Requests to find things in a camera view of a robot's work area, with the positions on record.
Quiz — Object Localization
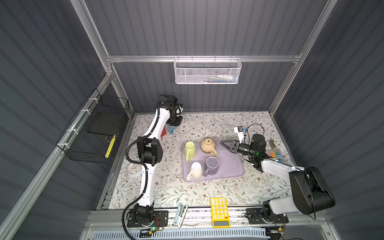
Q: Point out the pens in white basket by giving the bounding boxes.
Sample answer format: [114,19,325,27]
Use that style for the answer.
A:
[199,75,238,84]

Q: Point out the yellow calculator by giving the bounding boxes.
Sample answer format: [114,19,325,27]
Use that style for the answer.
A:
[210,197,231,228]

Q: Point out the purple mug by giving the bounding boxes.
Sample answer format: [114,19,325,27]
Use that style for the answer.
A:
[203,157,219,177]

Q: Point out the blue floral mug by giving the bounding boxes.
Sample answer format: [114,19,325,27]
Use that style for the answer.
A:
[169,126,178,134]

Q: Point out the white wire wall basket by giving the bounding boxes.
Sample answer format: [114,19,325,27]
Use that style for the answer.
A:
[173,57,242,85]

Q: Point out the red mug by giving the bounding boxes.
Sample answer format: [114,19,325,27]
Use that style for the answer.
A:
[161,127,167,138]

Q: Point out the lilac plastic tray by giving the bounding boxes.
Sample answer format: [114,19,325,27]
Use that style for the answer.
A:
[181,141,245,182]

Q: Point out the black wire side basket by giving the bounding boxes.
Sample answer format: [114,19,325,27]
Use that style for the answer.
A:
[57,90,130,164]

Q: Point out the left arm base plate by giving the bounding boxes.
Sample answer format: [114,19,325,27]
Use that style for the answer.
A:
[126,210,169,228]

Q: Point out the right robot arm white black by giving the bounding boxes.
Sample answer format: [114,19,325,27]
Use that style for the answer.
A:
[220,134,336,221]

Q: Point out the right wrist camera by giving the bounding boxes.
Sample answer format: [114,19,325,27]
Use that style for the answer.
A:
[234,126,247,144]

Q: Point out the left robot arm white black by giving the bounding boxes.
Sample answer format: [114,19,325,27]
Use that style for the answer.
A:
[126,94,183,225]

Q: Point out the box of coloured markers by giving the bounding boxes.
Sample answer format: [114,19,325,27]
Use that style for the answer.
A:
[266,148,284,162]

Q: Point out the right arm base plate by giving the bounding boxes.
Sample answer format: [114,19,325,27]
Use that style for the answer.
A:
[245,207,289,225]

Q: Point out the white cream mug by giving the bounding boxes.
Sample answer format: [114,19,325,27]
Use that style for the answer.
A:
[186,162,203,181]

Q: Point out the beige ceramic teapot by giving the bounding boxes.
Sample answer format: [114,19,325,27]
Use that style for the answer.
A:
[201,137,218,157]

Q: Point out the clear tape roll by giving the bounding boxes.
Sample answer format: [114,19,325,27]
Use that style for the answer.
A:
[126,163,142,178]

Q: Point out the light green mug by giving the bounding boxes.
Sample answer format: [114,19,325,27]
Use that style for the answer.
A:
[184,142,197,162]

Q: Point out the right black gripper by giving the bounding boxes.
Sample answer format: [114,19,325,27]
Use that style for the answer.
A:
[221,140,256,158]

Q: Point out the light green stapler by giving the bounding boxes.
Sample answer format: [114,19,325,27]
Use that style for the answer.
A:
[173,203,188,228]

